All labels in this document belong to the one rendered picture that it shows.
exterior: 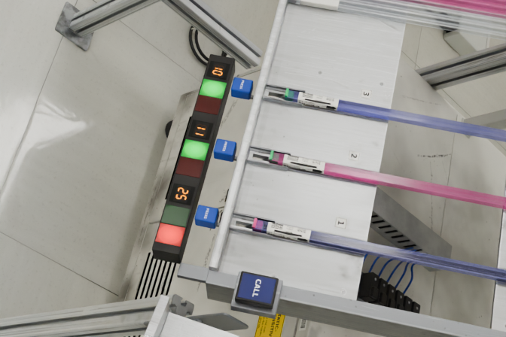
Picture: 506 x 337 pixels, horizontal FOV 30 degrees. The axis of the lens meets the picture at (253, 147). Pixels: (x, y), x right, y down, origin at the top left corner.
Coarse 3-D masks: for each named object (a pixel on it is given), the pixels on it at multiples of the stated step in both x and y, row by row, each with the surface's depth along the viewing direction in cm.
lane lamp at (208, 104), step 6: (204, 96) 143; (198, 102) 143; (204, 102) 143; (210, 102) 143; (216, 102) 143; (198, 108) 142; (204, 108) 142; (210, 108) 142; (216, 108) 142; (216, 114) 142
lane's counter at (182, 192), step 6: (174, 186) 136; (180, 186) 136; (186, 186) 136; (174, 192) 135; (180, 192) 135; (186, 192) 135; (192, 192) 135; (174, 198) 135; (180, 198) 135; (186, 198) 135; (192, 198) 135; (186, 204) 134
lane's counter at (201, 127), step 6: (198, 120) 141; (192, 126) 141; (198, 126) 141; (204, 126) 141; (210, 126) 141; (192, 132) 140; (198, 132) 140; (204, 132) 140; (210, 132) 140; (204, 138) 140
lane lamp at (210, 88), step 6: (204, 84) 145; (210, 84) 145; (216, 84) 145; (222, 84) 145; (204, 90) 144; (210, 90) 144; (216, 90) 144; (222, 90) 144; (216, 96) 143; (222, 96) 143
